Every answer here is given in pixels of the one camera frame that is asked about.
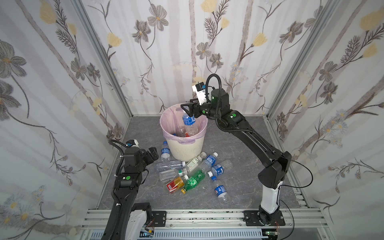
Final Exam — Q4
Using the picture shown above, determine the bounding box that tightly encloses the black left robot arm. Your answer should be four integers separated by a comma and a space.
102, 140, 159, 240

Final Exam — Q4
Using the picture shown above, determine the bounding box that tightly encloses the red yellow drink bottle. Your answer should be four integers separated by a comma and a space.
166, 177, 186, 194

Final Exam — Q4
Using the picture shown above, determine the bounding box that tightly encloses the clear bottle lying left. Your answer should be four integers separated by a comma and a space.
156, 160, 186, 172

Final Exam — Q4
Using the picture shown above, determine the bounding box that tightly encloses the small blue label bottle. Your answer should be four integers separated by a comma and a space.
207, 160, 233, 178

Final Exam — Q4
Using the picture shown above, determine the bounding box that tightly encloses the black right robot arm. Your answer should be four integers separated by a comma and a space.
181, 74, 292, 226

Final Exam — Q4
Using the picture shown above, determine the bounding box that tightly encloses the blue label bottle white cap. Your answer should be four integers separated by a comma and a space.
199, 152, 218, 174

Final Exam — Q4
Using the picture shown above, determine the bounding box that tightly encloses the upright blue label water bottle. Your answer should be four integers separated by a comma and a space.
161, 141, 171, 163

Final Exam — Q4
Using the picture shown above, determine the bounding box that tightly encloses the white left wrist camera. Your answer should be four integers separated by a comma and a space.
125, 140, 139, 148

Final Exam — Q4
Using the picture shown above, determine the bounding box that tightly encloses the pepsi bottle white cap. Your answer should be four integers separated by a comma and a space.
183, 114, 199, 137

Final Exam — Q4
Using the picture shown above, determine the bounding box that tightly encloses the white green label bottle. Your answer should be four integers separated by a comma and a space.
186, 152, 207, 174

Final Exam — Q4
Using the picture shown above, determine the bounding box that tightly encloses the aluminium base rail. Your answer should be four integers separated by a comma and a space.
80, 208, 331, 240

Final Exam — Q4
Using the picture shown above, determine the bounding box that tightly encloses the white slotted cable duct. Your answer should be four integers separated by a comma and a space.
138, 229, 269, 240

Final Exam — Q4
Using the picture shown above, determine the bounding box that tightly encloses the pepsi bottle blue cap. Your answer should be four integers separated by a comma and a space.
211, 176, 229, 203

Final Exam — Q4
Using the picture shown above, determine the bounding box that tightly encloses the pink bin liner bag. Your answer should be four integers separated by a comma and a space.
160, 104, 208, 145

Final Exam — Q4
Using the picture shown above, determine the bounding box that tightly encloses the cream plastic waste bin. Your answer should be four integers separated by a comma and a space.
165, 138, 205, 162

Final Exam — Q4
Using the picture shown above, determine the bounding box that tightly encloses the green bottle lying centre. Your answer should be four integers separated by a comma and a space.
181, 170, 206, 194

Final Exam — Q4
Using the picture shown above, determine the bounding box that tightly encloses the clear bottle green cap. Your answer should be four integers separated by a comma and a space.
159, 169, 188, 183

